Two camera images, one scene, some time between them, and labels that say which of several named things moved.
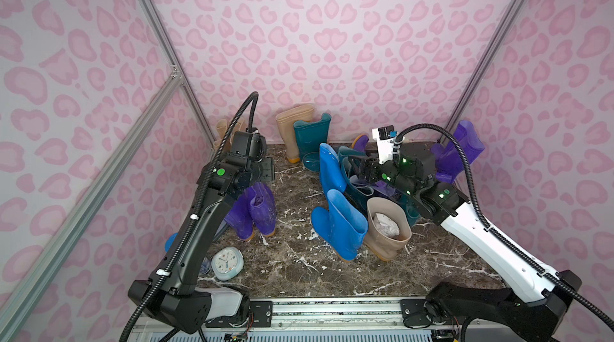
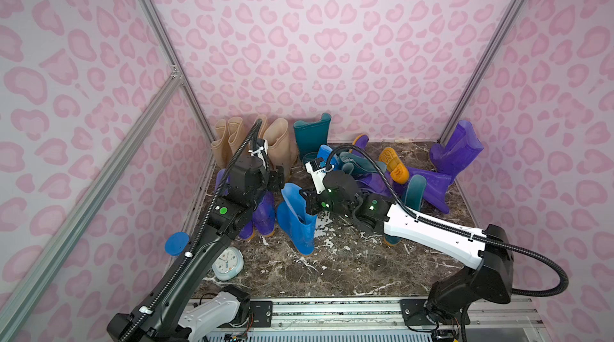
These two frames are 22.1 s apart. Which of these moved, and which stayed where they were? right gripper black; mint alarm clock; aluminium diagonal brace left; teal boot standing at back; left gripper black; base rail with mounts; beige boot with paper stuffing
Moved: beige boot with paper stuffing; left gripper black; right gripper black
Stayed: aluminium diagonal brace left; base rail with mounts; mint alarm clock; teal boot standing at back
